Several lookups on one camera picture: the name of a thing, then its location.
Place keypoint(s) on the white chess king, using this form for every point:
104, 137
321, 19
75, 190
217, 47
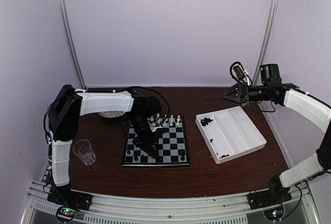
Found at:
171, 119

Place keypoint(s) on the clear drinking glass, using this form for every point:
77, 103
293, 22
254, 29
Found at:
84, 151

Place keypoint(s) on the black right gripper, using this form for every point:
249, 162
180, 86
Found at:
240, 100

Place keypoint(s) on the floral ceramic plate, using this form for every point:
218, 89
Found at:
111, 114

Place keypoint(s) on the aluminium frame post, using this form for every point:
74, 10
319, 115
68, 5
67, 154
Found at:
273, 8
70, 43

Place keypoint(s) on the right aluminium frame post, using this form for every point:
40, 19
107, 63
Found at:
273, 8

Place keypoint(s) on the black white chessboard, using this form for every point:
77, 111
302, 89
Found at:
172, 143

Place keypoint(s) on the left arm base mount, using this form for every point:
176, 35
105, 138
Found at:
70, 206

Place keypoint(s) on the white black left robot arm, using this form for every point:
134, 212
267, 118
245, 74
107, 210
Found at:
74, 107

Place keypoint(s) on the left aluminium frame post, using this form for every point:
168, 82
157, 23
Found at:
70, 43

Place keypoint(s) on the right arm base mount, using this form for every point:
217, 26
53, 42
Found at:
269, 202

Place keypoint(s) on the black chess pieces pile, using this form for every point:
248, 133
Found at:
205, 121

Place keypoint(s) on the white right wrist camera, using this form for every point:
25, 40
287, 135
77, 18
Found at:
240, 74

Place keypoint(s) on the front aluminium rail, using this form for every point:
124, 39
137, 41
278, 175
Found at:
221, 209

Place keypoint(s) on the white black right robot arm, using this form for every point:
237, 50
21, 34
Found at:
311, 110

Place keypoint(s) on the white plastic tray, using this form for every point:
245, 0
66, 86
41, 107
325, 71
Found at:
233, 132

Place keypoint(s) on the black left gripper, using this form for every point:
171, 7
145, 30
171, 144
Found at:
147, 144

